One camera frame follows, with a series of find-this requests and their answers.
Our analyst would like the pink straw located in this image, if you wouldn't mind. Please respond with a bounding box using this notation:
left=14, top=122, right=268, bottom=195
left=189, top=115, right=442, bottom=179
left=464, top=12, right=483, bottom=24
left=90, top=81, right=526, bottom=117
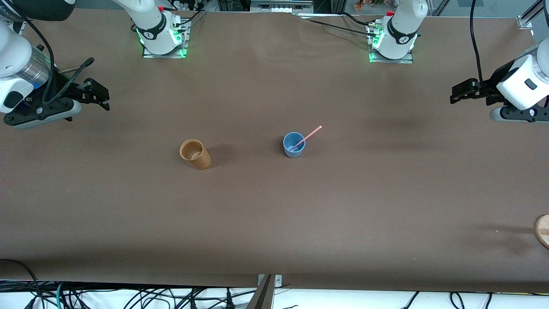
left=290, top=125, right=323, bottom=151

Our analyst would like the blue plastic cup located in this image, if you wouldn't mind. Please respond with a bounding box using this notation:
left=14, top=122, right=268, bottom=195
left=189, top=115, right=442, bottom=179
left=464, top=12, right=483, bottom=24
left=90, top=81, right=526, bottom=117
left=283, top=132, right=306, bottom=158

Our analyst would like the brown wooden cup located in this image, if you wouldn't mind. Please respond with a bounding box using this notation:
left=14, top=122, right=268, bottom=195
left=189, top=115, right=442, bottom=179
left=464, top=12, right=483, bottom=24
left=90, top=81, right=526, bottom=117
left=179, top=139, right=212, bottom=170

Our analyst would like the round wooden disc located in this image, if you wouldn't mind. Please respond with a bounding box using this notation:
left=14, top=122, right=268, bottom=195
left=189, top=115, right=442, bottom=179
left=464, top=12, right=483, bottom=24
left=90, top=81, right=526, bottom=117
left=534, top=214, right=549, bottom=250

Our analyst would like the grey metal device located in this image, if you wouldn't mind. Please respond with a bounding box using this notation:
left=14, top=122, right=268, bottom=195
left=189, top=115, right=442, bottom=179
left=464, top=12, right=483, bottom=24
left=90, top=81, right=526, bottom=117
left=250, top=0, right=314, bottom=14

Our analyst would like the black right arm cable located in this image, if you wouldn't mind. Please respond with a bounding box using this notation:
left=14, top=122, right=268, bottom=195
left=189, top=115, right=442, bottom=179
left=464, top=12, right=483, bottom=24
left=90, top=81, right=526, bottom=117
left=9, top=12, right=95, bottom=106

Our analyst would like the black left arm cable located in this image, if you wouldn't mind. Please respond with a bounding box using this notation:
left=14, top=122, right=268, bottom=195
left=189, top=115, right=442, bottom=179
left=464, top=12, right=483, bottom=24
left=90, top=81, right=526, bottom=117
left=468, top=0, right=487, bottom=88

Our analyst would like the aluminium frame profile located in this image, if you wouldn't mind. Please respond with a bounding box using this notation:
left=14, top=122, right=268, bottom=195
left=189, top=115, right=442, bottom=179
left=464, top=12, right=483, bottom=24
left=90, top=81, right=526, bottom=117
left=517, top=0, right=544, bottom=30

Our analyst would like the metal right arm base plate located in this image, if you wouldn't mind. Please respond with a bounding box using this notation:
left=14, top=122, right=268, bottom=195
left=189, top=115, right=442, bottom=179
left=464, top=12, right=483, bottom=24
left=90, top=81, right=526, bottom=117
left=142, top=18, right=190, bottom=59

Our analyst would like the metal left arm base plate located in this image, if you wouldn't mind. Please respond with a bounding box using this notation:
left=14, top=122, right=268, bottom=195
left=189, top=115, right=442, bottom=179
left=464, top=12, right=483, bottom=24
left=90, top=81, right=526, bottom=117
left=368, top=21, right=415, bottom=64

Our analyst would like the black cable to arm base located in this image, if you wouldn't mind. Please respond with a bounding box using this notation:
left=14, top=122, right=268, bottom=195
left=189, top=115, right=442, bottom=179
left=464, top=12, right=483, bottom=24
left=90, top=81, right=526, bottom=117
left=296, top=12, right=379, bottom=40

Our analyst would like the black floor cable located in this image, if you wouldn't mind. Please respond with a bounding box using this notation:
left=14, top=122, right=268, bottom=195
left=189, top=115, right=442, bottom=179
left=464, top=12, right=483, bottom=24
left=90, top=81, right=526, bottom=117
left=0, top=258, right=42, bottom=309

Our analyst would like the small metal table bracket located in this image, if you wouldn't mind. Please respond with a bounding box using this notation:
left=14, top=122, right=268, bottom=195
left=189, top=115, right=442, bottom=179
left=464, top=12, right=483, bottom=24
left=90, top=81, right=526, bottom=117
left=257, top=274, right=283, bottom=288

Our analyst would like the dark camera mount bar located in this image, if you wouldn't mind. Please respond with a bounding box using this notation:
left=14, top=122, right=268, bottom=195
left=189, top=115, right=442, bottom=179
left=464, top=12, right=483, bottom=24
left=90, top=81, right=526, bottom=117
left=246, top=275, right=275, bottom=309

